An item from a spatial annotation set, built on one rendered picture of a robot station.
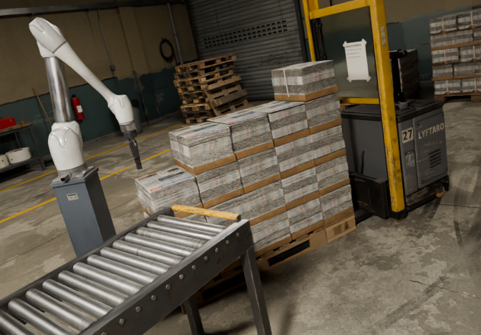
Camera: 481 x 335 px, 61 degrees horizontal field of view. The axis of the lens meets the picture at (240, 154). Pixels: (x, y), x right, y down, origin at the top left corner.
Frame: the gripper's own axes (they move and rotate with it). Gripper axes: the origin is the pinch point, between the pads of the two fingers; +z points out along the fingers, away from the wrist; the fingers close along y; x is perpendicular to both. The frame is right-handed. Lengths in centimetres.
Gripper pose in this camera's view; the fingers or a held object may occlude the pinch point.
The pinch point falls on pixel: (138, 163)
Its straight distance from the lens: 253.7
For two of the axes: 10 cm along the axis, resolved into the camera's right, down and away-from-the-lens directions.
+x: -8.6, 2.9, -4.2
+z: 1.9, 9.5, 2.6
